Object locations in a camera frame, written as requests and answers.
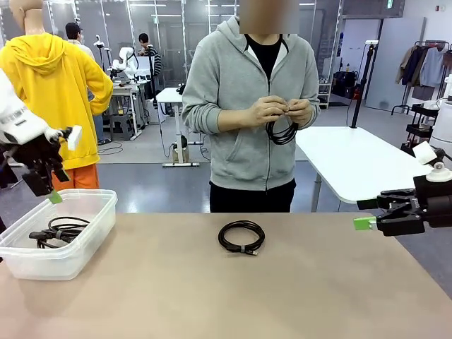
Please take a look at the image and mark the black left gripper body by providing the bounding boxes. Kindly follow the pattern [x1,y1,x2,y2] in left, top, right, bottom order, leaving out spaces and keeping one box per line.
[16,136,64,170]

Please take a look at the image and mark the black trousers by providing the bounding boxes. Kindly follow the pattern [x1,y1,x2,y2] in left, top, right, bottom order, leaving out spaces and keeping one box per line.
[209,178,297,213]

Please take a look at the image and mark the person's right forearm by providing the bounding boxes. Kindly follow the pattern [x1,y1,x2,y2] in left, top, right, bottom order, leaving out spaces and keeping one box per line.
[215,107,251,133]

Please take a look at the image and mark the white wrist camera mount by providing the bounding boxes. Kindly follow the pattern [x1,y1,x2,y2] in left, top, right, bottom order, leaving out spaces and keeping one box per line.
[412,142,450,183]
[66,125,84,152]

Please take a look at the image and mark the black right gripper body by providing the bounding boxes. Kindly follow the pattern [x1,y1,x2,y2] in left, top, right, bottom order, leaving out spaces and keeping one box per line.
[413,174,452,227]

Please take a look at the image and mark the black utility cart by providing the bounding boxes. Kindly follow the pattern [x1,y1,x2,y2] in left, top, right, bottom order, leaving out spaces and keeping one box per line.
[400,103,441,156]

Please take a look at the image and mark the person's right hand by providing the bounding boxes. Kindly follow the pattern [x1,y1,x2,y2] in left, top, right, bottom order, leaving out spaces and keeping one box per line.
[249,97,289,127]

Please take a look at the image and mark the gray step stool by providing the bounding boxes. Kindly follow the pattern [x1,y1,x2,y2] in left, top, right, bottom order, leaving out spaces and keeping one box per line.
[109,114,134,141]

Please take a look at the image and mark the white camera stand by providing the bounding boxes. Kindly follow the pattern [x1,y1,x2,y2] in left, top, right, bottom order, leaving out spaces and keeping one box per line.
[93,34,109,71]

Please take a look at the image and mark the gray zip hoodie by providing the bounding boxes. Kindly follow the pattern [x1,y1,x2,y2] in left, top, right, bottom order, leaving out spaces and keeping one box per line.
[182,16,321,191]

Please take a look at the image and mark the clear plastic storage box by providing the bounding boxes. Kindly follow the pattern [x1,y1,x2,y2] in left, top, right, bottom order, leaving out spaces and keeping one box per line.
[0,189,119,282]

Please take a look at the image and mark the pale mannequin head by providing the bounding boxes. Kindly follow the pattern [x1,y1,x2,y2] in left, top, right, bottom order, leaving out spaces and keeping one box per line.
[8,0,47,36]

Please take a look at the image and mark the person's left hand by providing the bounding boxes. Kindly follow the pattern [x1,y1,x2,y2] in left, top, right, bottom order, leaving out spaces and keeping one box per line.
[287,98,314,130]

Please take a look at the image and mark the black tripod pole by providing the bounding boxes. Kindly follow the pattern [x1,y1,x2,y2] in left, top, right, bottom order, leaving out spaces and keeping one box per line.
[347,40,379,129]

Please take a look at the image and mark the background workbench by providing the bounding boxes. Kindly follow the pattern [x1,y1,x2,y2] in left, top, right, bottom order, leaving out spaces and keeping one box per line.
[98,83,149,141]

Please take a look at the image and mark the person in striped shirt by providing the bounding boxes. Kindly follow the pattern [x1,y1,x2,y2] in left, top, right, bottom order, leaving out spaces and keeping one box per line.
[137,32,163,100]

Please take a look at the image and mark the small white desk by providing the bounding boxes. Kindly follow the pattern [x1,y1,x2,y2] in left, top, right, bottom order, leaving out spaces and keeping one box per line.
[155,87,204,167]

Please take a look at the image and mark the orange shorts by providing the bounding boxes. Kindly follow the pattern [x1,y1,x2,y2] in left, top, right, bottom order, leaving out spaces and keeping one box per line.
[61,164,100,191]

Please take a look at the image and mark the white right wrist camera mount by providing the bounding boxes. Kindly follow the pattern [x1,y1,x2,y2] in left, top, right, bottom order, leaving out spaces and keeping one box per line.
[412,142,450,183]

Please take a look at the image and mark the man in black cap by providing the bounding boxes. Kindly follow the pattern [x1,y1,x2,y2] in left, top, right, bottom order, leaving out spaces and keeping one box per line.
[65,22,114,145]

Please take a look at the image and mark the large white table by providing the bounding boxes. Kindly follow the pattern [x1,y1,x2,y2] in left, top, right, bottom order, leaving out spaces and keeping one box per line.
[295,126,452,205]

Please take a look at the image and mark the white cylindrical bin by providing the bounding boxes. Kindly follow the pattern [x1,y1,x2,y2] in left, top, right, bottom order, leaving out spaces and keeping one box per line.
[429,73,452,148]

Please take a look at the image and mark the black thick cable with plug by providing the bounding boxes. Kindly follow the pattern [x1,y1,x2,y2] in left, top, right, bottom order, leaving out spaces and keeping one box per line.
[29,227,84,249]

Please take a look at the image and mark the clothes rack with garments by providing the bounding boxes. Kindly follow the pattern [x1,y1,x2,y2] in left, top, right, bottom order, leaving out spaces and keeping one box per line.
[391,40,452,116]

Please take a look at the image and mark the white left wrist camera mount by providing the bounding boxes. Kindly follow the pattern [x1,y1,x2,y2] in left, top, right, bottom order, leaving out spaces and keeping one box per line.
[66,125,84,152]

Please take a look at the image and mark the yellow hoodie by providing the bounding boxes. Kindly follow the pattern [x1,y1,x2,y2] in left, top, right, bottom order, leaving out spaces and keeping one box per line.
[0,32,114,170]

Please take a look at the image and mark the black bags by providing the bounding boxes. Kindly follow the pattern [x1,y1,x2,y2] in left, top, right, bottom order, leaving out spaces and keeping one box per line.
[331,70,362,99]

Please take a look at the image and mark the white shoe rack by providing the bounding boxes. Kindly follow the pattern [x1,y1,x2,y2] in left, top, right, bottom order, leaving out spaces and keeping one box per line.
[317,83,333,109]

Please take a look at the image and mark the black cable gray tie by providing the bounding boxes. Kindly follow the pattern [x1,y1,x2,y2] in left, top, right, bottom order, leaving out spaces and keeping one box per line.
[218,220,266,258]

